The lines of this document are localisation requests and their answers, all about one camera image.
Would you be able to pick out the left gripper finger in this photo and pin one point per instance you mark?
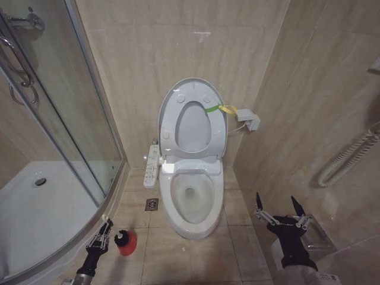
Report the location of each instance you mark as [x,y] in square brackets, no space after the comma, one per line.
[99,236]
[110,231]

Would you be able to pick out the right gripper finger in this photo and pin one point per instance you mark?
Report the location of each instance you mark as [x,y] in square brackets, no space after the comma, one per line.
[298,209]
[259,206]

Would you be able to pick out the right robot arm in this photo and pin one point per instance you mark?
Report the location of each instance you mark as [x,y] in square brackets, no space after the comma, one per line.
[305,276]

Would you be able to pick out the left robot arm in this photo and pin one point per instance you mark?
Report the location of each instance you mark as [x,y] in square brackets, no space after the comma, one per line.
[78,279]

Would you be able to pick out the white ceramic toilet bowl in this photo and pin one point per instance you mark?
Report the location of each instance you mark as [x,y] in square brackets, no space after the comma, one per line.
[169,207]

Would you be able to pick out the white toilet lid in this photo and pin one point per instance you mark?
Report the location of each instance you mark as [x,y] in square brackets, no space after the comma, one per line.
[194,127]

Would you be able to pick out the white paper roll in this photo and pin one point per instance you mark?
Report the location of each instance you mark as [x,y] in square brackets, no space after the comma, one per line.
[276,255]

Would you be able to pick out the stainless steel paper holder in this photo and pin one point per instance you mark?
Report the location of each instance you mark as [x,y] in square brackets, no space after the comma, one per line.
[322,237]

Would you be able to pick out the square metal floor drain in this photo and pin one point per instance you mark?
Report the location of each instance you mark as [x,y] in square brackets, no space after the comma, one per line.
[152,205]

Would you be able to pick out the white shower tray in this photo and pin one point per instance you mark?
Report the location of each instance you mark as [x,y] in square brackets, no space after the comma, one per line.
[35,213]

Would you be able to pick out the white bidet control panel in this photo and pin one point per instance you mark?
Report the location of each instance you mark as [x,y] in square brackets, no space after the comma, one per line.
[150,166]

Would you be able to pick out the round shower drain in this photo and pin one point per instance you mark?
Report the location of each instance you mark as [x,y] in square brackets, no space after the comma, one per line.
[40,180]

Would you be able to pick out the small chrome water valve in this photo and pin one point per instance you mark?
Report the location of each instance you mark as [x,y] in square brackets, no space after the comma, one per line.
[155,141]

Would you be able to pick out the chrome shower faucet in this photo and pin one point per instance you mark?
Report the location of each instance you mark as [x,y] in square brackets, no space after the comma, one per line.
[28,20]

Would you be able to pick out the grey wall socket box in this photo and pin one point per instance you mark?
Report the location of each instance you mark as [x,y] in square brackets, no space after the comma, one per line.
[248,117]

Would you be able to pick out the curved glass shower enclosure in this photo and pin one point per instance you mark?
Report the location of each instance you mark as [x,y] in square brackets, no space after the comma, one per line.
[59,98]

